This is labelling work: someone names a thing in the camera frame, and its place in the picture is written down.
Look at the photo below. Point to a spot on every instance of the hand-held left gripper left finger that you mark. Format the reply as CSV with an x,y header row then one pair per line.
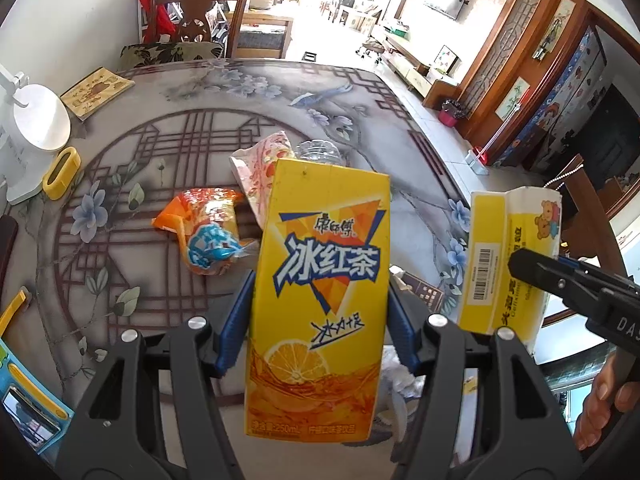
x,y
235,320

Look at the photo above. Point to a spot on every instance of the pink floral plastic bag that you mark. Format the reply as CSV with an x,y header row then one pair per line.
x,y
260,170

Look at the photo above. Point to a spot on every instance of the small black stool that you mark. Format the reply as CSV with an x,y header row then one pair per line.
x,y
311,56

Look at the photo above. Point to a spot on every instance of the yellow tape dispenser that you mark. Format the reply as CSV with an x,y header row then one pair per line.
x,y
50,187

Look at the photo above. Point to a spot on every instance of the blue yellow plastic holder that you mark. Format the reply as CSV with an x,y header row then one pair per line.
x,y
20,365

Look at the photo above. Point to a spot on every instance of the gold printed book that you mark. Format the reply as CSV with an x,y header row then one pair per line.
x,y
97,92

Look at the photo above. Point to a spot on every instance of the smartphone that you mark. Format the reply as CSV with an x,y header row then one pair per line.
x,y
30,412

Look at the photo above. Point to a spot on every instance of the floral seat cushion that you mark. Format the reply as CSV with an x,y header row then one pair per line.
x,y
170,54

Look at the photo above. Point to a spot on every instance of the broom with dustpan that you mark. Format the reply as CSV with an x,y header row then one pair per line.
x,y
477,157

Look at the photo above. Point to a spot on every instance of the dark flat object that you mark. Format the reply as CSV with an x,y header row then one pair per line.
x,y
7,245

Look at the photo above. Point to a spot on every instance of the orange snack wrapper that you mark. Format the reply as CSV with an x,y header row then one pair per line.
x,y
210,230

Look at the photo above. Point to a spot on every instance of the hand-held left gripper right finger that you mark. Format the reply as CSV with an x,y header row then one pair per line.
x,y
400,330

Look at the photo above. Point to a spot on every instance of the dark brown cigarette box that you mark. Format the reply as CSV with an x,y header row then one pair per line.
x,y
425,295

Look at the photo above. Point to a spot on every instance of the metal rack with pictures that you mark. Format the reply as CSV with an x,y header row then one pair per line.
x,y
220,20

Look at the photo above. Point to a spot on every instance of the clear plastic water bottle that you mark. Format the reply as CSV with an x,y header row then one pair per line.
x,y
320,152

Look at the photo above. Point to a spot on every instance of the television cabinet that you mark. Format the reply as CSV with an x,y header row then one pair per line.
x,y
415,65

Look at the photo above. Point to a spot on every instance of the white desk lamp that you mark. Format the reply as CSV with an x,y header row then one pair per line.
x,y
40,115

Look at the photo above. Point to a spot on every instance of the floral printed tablecloth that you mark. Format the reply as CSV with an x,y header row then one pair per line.
x,y
165,150

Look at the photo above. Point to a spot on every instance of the carved wooden dining chair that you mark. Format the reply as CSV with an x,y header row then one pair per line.
x,y
575,175

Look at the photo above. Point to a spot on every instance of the wooden frame sofa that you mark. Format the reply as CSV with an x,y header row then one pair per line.
x,y
265,30

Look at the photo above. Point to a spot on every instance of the white paper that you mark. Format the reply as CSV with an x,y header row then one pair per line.
x,y
405,385

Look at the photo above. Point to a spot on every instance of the yellow white paper box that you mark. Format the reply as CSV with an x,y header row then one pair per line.
x,y
505,260

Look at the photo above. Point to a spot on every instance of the yellow plastic strip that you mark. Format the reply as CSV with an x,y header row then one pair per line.
x,y
15,310

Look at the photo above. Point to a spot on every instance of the wall television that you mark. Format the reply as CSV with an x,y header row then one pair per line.
x,y
445,2

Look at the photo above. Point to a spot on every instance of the blue cartoon printed curtain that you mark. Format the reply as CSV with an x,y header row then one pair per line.
x,y
555,105

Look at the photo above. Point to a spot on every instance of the dark entrance door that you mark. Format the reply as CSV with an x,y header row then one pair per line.
x,y
607,140

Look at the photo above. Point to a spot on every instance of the yellow iced tea carton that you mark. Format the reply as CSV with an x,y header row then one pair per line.
x,y
320,300

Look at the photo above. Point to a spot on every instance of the small flower wall picture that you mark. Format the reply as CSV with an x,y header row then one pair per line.
x,y
512,99

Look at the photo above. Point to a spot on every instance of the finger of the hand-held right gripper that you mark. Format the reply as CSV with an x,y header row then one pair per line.
x,y
530,265

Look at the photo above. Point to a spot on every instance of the person's right hand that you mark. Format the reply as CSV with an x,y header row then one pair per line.
x,y
600,410

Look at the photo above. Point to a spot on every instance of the round wheeled stool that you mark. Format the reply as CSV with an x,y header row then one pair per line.
x,y
370,50

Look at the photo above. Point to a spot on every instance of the red trash bin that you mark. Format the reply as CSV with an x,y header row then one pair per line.
x,y
452,115

